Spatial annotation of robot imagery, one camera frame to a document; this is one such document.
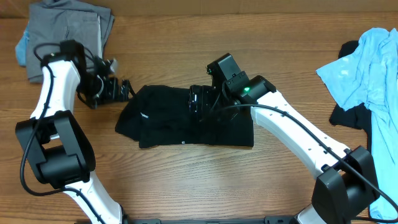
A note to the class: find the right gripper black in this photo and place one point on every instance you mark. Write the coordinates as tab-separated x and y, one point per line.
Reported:
206	94

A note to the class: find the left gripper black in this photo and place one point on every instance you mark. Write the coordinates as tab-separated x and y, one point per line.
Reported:
112	95

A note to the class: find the black polo shirt with logo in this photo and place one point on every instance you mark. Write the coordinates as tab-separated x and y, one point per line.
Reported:
158	115

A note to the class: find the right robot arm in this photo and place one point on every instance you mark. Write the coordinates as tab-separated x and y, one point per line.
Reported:
345	179

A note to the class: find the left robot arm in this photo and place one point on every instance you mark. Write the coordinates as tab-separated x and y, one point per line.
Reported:
57	155

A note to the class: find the folded grey trousers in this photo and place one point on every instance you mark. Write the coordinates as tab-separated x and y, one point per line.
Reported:
56	21

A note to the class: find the folded blue garment under trousers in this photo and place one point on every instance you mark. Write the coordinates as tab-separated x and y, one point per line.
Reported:
21	48

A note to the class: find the black garment under blue shirt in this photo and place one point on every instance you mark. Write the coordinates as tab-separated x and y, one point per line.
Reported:
358	117

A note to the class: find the light blue t-shirt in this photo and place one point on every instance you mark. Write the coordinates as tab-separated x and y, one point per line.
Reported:
368	76

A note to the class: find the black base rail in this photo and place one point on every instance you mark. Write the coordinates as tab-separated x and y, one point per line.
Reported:
284	219

